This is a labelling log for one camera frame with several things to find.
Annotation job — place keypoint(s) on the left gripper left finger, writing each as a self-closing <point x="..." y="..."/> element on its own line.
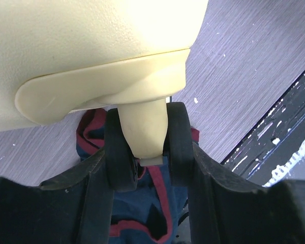
<point x="72" y="207"/>

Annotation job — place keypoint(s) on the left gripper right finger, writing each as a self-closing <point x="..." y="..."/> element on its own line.
<point x="226" y="208"/>

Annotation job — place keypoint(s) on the yellow suitcase black lining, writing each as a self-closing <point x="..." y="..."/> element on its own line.
<point x="59" y="57"/>

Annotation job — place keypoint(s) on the navy garment red trim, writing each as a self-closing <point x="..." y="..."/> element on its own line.
<point x="150" y="214"/>

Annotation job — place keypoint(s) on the aluminium rail frame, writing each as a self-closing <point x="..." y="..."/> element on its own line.
<point x="281" y="171"/>

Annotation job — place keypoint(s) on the black mounting base plate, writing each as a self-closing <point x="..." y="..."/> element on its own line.
<point x="273" y="140"/>

